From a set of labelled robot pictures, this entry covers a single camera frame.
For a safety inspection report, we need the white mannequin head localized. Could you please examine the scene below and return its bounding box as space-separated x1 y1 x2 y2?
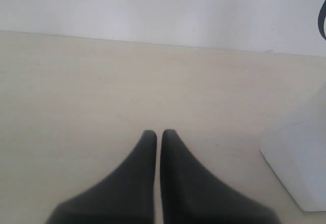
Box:
260 86 325 212

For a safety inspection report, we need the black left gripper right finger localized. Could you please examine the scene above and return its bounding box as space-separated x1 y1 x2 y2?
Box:
160 129 277 223

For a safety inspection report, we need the black helmet with tinted visor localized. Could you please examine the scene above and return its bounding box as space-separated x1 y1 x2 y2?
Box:
317 0 326 40

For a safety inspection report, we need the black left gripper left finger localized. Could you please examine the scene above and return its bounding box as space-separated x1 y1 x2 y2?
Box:
46 130 157 223

